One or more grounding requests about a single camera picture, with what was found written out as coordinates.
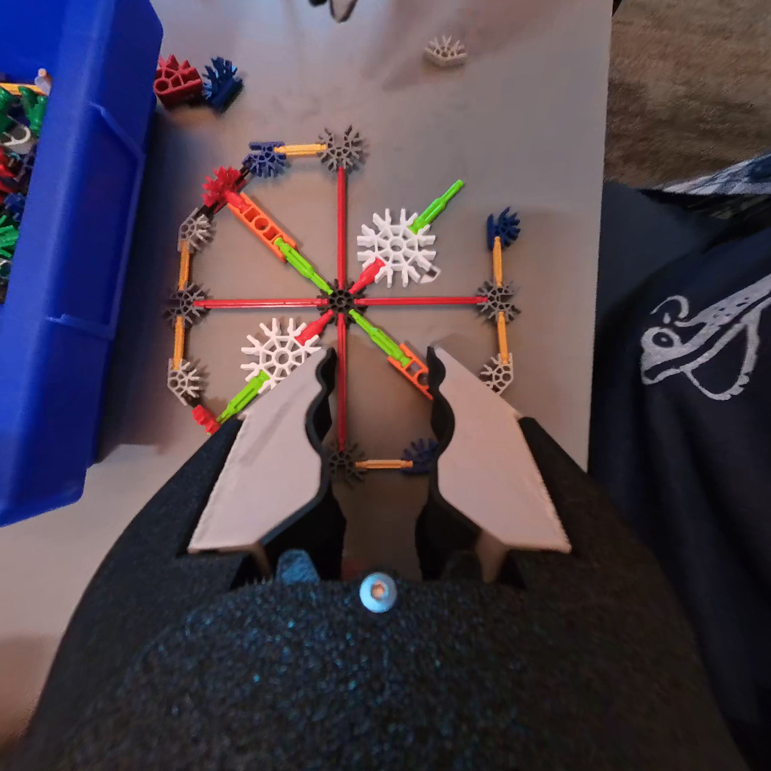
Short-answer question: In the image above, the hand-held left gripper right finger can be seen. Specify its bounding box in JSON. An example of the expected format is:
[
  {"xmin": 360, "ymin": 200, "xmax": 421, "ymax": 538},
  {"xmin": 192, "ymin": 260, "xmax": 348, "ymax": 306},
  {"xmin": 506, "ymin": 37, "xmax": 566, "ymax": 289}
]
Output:
[{"xmin": 426, "ymin": 346, "xmax": 572, "ymax": 582}]

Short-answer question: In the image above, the red toy connector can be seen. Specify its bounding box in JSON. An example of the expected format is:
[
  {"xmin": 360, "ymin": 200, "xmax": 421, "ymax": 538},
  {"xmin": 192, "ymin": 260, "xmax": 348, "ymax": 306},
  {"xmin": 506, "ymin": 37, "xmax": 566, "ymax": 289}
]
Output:
[{"xmin": 153, "ymin": 55, "xmax": 204, "ymax": 109}]

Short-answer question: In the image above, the blue plastic bin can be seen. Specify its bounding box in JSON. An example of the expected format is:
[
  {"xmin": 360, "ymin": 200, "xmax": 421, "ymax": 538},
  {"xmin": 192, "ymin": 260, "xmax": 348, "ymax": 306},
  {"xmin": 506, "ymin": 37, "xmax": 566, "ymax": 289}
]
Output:
[{"xmin": 0, "ymin": 0, "xmax": 165, "ymax": 528}]

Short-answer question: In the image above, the black printed t-shirt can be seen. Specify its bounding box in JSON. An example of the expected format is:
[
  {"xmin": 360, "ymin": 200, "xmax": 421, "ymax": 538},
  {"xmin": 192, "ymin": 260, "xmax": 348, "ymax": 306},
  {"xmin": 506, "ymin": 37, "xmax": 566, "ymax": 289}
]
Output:
[{"xmin": 590, "ymin": 181, "xmax": 771, "ymax": 742}]

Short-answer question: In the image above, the plaid flannel shirt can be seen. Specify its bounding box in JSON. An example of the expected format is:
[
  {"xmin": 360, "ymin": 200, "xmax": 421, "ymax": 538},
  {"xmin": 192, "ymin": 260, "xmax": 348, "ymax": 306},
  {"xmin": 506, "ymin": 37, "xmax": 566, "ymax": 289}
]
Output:
[{"xmin": 641, "ymin": 153, "xmax": 771, "ymax": 218}]

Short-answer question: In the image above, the pile of colourful toy pieces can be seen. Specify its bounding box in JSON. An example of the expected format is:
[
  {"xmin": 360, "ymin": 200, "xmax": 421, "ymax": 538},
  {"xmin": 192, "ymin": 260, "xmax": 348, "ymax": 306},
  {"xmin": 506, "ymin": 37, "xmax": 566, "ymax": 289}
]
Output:
[{"xmin": 0, "ymin": 69, "xmax": 52, "ymax": 302}]

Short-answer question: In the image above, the small white toy piece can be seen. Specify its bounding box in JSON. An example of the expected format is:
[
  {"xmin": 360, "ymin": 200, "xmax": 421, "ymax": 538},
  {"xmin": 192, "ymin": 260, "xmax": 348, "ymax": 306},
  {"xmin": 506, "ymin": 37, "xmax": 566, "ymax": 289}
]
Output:
[{"xmin": 423, "ymin": 36, "xmax": 469, "ymax": 67}]

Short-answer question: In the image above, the grey toy connector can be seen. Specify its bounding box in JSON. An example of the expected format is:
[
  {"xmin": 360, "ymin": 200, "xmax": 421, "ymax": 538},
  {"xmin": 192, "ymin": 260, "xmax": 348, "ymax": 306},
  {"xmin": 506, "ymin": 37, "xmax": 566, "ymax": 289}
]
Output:
[{"xmin": 328, "ymin": 443, "xmax": 367, "ymax": 483}]

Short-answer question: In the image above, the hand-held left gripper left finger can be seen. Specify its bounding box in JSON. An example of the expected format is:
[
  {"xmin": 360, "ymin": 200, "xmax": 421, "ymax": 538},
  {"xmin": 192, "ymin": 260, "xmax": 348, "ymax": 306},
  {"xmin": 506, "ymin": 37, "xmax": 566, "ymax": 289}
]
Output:
[{"xmin": 188, "ymin": 347, "xmax": 338, "ymax": 579}]

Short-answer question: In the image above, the colourful toy wheel model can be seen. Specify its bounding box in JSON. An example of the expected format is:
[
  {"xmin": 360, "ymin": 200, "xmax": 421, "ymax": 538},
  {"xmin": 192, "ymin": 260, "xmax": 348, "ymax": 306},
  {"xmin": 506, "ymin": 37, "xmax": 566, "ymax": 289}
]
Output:
[{"xmin": 164, "ymin": 125, "xmax": 522, "ymax": 437}]

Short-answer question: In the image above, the red toy rod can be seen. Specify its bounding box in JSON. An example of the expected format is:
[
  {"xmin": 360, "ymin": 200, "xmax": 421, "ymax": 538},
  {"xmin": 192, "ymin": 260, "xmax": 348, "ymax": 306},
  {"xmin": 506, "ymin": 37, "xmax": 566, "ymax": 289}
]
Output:
[{"xmin": 335, "ymin": 313, "xmax": 349, "ymax": 451}]

